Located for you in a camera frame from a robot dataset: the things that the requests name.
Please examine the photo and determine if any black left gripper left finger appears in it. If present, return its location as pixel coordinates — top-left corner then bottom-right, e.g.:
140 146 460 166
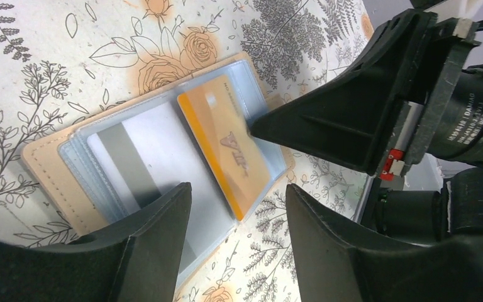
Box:
0 182 192 301

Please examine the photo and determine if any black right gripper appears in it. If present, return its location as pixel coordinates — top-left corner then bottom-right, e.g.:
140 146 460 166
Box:
250 9 483 181

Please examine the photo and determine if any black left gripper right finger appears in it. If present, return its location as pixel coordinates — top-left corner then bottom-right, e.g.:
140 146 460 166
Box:
286 184 483 301

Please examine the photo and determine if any white card with grey stripe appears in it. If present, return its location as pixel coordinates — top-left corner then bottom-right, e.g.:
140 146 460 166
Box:
77 100 200 213

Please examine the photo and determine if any orange yellow credit card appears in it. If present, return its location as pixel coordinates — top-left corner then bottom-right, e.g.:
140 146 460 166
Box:
177 75 271 221

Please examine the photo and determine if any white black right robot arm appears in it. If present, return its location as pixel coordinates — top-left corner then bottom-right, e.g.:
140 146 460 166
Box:
250 9 483 244

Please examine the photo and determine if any floral patterned table mat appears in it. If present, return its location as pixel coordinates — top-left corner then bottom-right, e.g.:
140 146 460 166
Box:
0 1 374 301

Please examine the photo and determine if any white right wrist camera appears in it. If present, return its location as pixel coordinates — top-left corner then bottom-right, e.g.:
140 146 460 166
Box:
423 0 483 26

